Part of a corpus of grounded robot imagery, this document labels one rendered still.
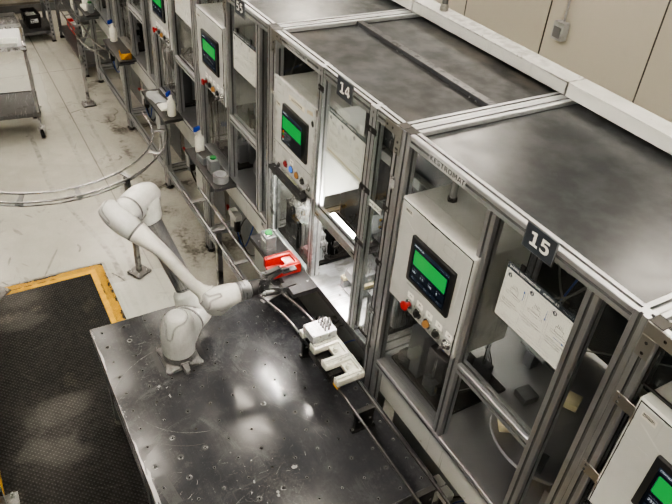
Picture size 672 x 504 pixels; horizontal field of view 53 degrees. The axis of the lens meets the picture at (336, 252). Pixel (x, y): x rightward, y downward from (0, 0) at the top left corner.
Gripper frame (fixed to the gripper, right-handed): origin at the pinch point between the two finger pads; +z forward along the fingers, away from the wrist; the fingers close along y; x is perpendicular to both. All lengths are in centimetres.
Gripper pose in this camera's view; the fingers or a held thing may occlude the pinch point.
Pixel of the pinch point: (290, 276)
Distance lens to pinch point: 308.5
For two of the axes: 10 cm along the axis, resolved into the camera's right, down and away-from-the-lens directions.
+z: 8.7, -2.5, 4.3
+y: 0.7, -7.9, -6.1
